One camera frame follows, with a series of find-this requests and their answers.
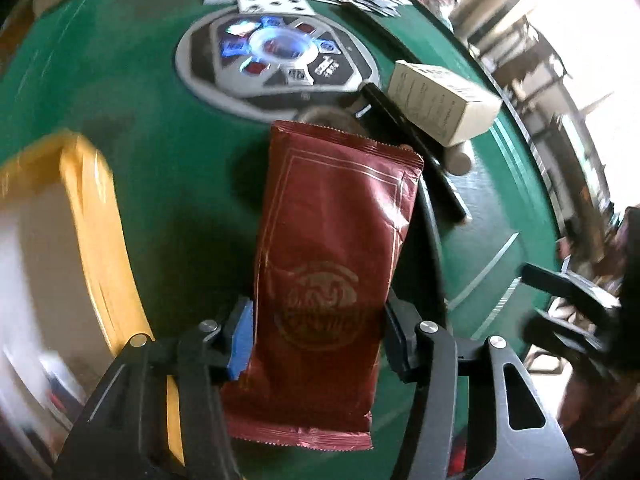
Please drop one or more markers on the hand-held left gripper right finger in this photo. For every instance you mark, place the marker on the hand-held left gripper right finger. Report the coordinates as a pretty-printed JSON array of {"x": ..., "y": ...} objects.
[{"x": 400, "y": 340}]

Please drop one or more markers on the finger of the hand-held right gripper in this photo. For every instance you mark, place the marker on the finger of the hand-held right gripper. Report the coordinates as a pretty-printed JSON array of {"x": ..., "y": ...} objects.
[
  {"x": 570, "y": 287},
  {"x": 570, "y": 342}
]

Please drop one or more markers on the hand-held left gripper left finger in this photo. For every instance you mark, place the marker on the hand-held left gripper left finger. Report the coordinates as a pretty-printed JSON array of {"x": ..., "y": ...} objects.
[{"x": 240, "y": 340}]

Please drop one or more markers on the red foil packet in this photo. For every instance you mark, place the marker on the red foil packet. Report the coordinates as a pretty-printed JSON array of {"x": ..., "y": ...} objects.
[{"x": 325, "y": 220}]

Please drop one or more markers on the black long bar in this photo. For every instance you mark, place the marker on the black long bar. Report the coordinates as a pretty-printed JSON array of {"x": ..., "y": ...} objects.
[{"x": 452, "y": 200}]

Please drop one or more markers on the white bottle with red label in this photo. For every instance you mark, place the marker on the white bottle with red label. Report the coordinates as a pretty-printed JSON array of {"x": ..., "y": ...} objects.
[{"x": 459, "y": 161}]

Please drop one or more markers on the white medicine box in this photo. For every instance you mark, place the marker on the white medicine box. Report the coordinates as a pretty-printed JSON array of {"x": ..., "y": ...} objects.
[{"x": 440, "y": 100}]

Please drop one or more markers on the round table control panel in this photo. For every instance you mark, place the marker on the round table control panel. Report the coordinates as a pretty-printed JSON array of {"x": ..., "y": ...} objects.
[{"x": 280, "y": 42}]

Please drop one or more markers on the pile of bags and clothes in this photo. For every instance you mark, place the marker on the pile of bags and clothes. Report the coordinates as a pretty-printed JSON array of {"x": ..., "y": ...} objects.
[{"x": 437, "y": 0}]

